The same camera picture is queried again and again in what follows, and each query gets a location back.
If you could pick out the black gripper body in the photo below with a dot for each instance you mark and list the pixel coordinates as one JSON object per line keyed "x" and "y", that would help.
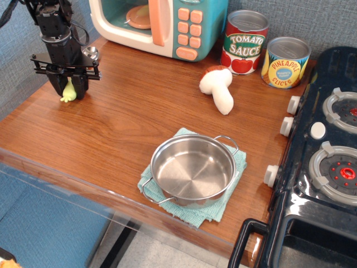
{"x": 65, "y": 54}

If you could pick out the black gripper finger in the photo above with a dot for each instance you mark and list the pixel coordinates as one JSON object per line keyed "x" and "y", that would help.
{"x": 80, "y": 84}
{"x": 58, "y": 81}

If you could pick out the spoon with green handle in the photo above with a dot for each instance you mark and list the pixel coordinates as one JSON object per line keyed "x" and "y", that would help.
{"x": 69, "y": 93}

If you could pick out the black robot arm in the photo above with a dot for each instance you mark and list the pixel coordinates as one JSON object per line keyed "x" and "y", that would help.
{"x": 54, "y": 18}

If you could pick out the stainless steel pot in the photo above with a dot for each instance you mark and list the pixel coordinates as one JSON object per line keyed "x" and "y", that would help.
{"x": 191, "y": 171}

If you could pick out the toy microwave teal and cream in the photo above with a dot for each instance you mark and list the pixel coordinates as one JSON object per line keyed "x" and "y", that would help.
{"x": 184, "y": 30}

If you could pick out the plush mushroom toy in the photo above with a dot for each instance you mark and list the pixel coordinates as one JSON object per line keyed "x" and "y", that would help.
{"x": 215, "y": 81}

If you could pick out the tomato sauce can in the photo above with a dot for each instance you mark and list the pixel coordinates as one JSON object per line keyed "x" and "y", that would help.
{"x": 245, "y": 35}

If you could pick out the teal folded cloth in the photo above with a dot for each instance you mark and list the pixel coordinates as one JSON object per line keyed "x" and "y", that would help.
{"x": 193, "y": 216}

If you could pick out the orange object bottom left corner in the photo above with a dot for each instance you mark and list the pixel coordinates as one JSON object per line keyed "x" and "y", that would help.
{"x": 8, "y": 260}

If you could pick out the pineapple slices can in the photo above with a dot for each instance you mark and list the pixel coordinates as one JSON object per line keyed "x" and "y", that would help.
{"x": 285, "y": 62}

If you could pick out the black toy stove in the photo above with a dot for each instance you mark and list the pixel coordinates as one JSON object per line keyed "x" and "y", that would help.
{"x": 312, "y": 211}

